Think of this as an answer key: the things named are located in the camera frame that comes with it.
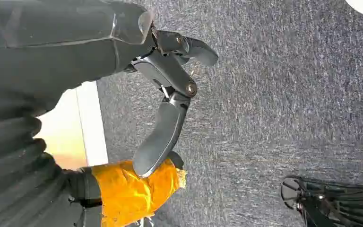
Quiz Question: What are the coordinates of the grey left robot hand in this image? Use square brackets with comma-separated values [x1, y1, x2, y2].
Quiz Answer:
[0, 0, 219, 227]

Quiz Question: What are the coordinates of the pale desk with white edge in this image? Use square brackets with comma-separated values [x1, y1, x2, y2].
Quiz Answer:
[34, 80, 109, 172]

